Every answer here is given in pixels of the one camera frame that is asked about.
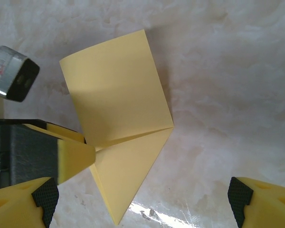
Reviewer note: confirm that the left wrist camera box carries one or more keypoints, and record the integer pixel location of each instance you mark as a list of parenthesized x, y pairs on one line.
[(12, 73)]

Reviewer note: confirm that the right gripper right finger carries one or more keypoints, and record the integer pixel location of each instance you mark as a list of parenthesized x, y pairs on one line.
[(270, 206)]

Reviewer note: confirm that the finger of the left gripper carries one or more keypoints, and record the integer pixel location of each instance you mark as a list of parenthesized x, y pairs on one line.
[(38, 156), (66, 136)]

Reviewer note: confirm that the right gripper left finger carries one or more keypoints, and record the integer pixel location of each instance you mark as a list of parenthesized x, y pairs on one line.
[(14, 209)]

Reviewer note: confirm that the yellow cloth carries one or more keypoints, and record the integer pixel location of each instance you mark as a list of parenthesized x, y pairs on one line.
[(114, 95)]

